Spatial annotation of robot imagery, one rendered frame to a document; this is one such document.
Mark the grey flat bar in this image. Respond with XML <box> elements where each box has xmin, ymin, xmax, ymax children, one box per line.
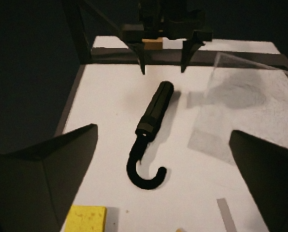
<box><xmin>217</xmin><ymin>198</ymin><xmax>237</xmax><ymax>232</ymax></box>

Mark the yellow sponge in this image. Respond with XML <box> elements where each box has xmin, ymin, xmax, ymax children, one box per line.
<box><xmin>64</xmin><ymin>205</ymin><xmax>107</xmax><ymax>232</ymax></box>

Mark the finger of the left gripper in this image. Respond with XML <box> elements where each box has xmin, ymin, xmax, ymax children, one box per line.
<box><xmin>180</xmin><ymin>40</ymin><xmax>206</xmax><ymax>74</ymax></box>
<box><xmin>126</xmin><ymin>41</ymin><xmax>145</xmax><ymax>75</ymax></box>

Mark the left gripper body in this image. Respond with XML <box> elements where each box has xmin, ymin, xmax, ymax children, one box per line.
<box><xmin>120</xmin><ymin>0</ymin><xmax>214</xmax><ymax>43</ymax></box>

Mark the black umbrella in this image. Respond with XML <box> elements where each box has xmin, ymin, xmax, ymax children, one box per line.
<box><xmin>126</xmin><ymin>81</ymin><xmax>174</xmax><ymax>190</ymax></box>

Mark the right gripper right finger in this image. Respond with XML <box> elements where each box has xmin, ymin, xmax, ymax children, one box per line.
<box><xmin>229</xmin><ymin>130</ymin><xmax>288</xmax><ymax>232</ymax></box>

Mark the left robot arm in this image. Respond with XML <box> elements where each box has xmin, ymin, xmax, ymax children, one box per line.
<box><xmin>138</xmin><ymin>0</ymin><xmax>206</xmax><ymax>40</ymax></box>

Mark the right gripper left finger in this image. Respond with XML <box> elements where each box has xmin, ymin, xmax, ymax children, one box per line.
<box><xmin>0</xmin><ymin>123</ymin><xmax>99</xmax><ymax>232</ymax></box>

